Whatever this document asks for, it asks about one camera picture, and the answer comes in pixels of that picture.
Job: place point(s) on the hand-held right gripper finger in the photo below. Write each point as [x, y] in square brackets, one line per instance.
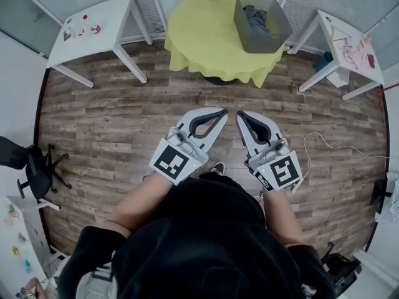
[246, 139]
[265, 121]

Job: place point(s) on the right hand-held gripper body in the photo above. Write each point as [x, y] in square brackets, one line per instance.
[282, 171]

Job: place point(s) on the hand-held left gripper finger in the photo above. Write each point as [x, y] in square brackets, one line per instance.
[193, 114]
[215, 134]

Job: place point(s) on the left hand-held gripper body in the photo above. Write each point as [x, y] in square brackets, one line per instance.
[170, 164]

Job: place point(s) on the grey plastic basket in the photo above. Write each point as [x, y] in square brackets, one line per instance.
[268, 42]

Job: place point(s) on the grey clothes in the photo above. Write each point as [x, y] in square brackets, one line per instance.
[255, 20]

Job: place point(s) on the person's left forearm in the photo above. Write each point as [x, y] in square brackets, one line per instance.
[140, 204]

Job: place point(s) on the person's right forearm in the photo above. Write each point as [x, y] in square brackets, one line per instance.
[282, 216]

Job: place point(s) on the wooden clothes hanger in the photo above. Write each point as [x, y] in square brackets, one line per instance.
[338, 36]
[364, 42]

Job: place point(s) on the person's shoe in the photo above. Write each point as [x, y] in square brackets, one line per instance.
[218, 167]

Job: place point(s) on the white power strip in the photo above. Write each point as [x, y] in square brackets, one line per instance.
[289, 48]

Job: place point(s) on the round yellow-green table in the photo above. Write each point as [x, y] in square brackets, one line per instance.
[202, 36]

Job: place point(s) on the teal bag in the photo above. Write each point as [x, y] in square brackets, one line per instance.
[324, 61]

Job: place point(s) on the person's black clothing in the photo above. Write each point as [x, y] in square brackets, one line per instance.
[202, 244]

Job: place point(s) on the pink garment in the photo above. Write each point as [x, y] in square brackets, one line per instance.
[355, 55]

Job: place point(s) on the white crumpled cloth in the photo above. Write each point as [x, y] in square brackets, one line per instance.
[394, 198]

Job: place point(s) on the white side table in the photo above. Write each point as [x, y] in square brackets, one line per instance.
[93, 14]
[349, 33]

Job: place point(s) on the dark red cloth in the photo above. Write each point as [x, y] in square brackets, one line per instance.
[372, 61]

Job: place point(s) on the red can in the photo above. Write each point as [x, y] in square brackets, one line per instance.
[96, 29]

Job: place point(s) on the black office chair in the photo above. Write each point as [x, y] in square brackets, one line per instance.
[34, 170]

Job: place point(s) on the grey packet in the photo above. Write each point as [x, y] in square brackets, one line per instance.
[67, 34]

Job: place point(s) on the white desk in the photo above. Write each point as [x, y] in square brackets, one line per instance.
[12, 254]

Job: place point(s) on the white rail frame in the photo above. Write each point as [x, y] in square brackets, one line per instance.
[377, 269]

